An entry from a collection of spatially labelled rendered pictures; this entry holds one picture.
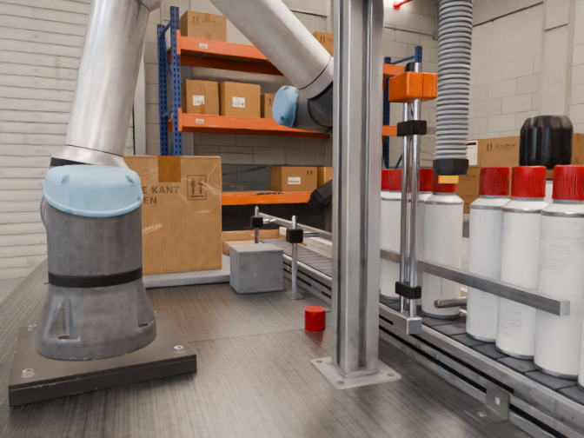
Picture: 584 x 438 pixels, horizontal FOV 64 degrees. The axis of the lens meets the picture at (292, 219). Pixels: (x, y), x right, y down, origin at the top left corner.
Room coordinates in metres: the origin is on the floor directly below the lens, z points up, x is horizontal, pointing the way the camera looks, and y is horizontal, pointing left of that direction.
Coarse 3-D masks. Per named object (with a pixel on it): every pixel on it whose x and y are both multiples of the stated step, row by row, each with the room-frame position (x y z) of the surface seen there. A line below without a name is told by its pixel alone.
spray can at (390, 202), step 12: (396, 180) 0.73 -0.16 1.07; (396, 192) 0.73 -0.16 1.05; (384, 204) 0.74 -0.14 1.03; (396, 204) 0.72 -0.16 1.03; (384, 216) 0.74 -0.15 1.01; (396, 216) 0.72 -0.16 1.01; (384, 228) 0.74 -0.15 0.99; (396, 228) 0.72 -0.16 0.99; (384, 240) 0.73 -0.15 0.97; (396, 240) 0.72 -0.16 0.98; (384, 264) 0.73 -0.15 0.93; (396, 264) 0.72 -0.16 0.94; (384, 276) 0.73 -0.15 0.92; (396, 276) 0.72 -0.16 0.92; (384, 288) 0.73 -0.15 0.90; (396, 300) 0.72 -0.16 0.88
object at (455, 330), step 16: (272, 240) 1.41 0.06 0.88; (304, 256) 1.12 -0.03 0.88; (320, 256) 1.12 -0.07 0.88; (320, 272) 0.95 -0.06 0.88; (384, 304) 0.71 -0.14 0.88; (432, 320) 0.62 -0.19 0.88; (448, 320) 0.62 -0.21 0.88; (464, 320) 0.62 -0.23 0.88; (448, 336) 0.56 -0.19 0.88; (464, 336) 0.56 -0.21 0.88; (480, 352) 0.51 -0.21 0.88; (496, 352) 0.51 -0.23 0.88; (512, 368) 0.47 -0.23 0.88; (528, 368) 0.46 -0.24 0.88; (544, 384) 0.43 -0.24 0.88; (560, 384) 0.42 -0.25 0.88; (576, 384) 0.43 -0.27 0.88; (576, 400) 0.40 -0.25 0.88
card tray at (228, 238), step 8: (224, 232) 1.72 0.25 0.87; (232, 232) 1.73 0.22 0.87; (240, 232) 1.74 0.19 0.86; (248, 232) 1.75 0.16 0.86; (264, 232) 1.77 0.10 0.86; (272, 232) 1.78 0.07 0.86; (224, 240) 1.72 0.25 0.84; (232, 240) 1.73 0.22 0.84; (240, 240) 1.74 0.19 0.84; (248, 240) 1.75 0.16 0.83; (224, 248) 1.46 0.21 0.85
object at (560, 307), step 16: (288, 224) 1.15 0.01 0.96; (384, 256) 0.71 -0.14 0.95; (432, 272) 0.60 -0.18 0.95; (448, 272) 0.56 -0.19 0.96; (464, 272) 0.54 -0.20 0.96; (480, 288) 0.51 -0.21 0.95; (496, 288) 0.49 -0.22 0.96; (512, 288) 0.47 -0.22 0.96; (528, 304) 0.45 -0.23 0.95; (544, 304) 0.43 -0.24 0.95; (560, 304) 0.42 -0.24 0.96
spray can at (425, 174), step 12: (420, 180) 0.69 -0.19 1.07; (420, 192) 0.69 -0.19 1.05; (408, 204) 0.69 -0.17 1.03; (420, 204) 0.68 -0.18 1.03; (408, 216) 0.69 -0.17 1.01; (420, 216) 0.68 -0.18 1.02; (408, 228) 0.69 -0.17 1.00; (420, 228) 0.68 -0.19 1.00; (408, 240) 0.69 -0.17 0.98; (420, 240) 0.68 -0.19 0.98; (408, 252) 0.69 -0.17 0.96; (420, 252) 0.68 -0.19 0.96; (408, 276) 0.69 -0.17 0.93; (420, 276) 0.68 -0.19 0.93; (420, 300) 0.68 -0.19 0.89
